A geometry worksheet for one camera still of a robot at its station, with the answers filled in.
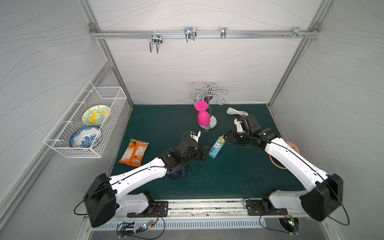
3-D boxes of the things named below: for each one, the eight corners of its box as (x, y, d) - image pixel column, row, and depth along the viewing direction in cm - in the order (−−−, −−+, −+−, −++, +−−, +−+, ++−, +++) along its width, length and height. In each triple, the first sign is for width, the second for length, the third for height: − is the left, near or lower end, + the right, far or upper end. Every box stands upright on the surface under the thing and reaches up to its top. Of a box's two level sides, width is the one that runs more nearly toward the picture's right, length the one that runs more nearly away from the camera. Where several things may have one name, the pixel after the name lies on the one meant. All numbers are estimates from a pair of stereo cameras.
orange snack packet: (120, 163, 91) (118, 161, 89) (132, 140, 102) (131, 138, 99) (139, 167, 90) (138, 165, 87) (149, 143, 100) (148, 141, 98)
